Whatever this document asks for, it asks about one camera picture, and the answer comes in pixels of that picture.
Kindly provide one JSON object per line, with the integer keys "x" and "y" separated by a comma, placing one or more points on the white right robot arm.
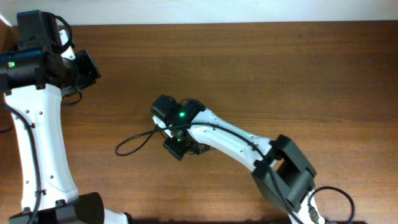
{"x": 282, "y": 173}

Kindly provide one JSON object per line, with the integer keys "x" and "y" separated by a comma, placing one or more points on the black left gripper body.
{"x": 88, "y": 68}

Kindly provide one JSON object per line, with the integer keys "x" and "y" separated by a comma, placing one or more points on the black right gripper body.
{"x": 178, "y": 144}

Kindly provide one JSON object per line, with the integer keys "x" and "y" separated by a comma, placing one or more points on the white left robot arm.
{"x": 34, "y": 79}

